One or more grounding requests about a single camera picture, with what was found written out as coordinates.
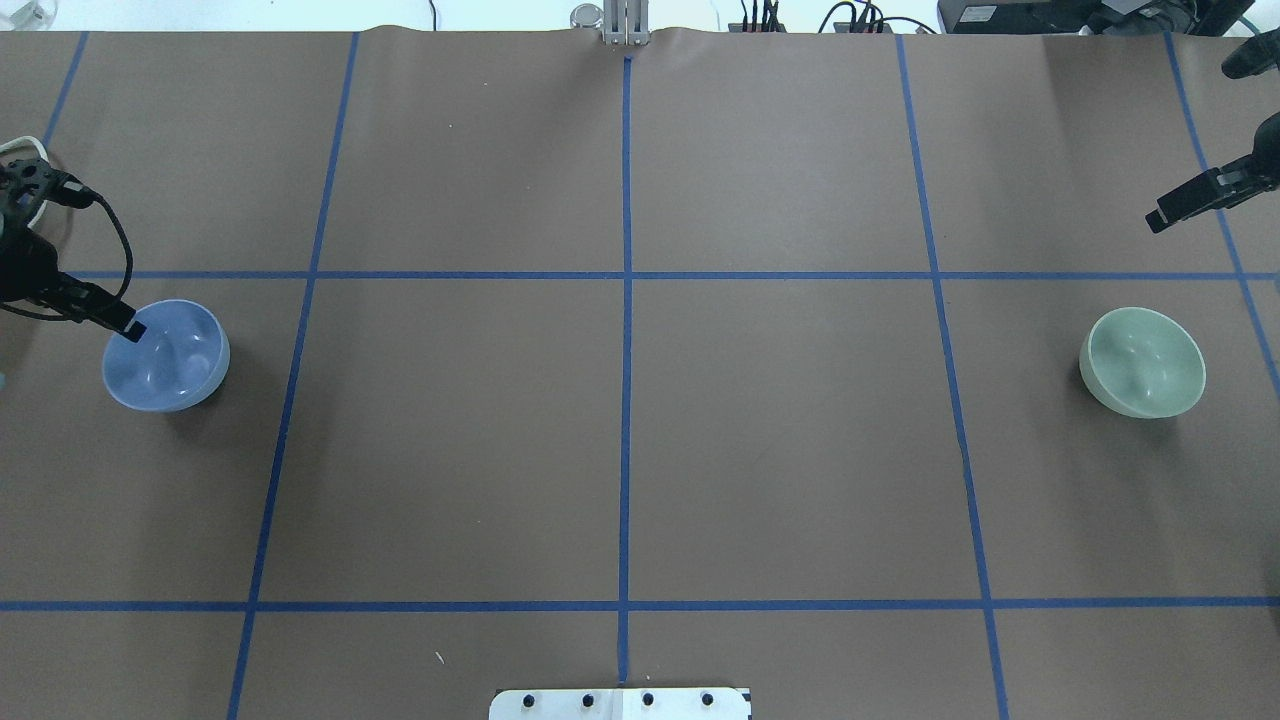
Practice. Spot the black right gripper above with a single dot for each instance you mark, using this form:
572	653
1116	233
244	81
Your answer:
1216	187

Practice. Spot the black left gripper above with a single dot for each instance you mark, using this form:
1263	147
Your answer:
24	268

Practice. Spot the blue bowl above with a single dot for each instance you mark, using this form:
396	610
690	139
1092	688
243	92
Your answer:
181	359

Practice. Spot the green bowl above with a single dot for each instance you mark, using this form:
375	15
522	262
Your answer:
1140	363

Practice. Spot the small metal cylinder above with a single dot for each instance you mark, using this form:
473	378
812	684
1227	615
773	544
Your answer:
587	16

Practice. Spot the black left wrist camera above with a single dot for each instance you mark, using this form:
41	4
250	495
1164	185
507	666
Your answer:
28	184

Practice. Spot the aluminium frame post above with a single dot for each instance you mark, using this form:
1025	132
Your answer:
625	22

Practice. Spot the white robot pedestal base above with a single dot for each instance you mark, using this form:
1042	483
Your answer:
623	703

